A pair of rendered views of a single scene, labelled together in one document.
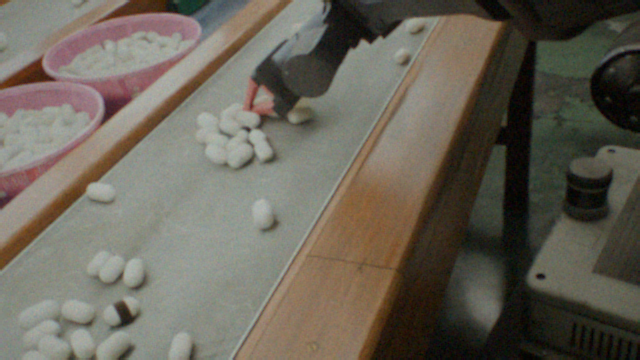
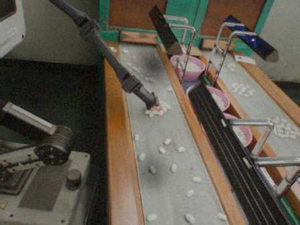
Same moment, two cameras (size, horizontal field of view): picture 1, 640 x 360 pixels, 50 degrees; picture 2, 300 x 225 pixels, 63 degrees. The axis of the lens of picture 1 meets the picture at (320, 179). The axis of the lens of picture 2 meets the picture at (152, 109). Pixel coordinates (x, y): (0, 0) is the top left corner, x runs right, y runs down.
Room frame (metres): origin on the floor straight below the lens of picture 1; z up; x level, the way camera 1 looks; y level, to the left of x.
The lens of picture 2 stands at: (1.60, -0.67, 1.54)
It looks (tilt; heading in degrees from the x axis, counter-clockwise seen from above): 37 degrees down; 138
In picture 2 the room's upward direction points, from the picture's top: 11 degrees clockwise
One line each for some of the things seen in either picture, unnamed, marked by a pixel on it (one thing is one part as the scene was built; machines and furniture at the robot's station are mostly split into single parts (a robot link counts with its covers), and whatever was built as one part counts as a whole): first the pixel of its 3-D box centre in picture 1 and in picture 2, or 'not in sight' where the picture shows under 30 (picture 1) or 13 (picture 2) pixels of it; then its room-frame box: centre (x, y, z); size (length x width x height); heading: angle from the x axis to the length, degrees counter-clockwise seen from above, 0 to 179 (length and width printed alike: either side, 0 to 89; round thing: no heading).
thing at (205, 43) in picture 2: not in sight; (218, 44); (0.38, 1.03, 0.83); 0.30 x 0.06 x 0.07; 64
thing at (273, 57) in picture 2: not in sight; (248, 35); (0.75, 0.79, 1.08); 0.62 x 0.08 x 0.07; 154
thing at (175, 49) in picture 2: not in sight; (163, 26); (0.50, 0.28, 1.08); 0.62 x 0.08 x 0.07; 154
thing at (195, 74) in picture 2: not in sight; (186, 68); (0.47, 0.61, 0.72); 0.27 x 0.27 x 0.10
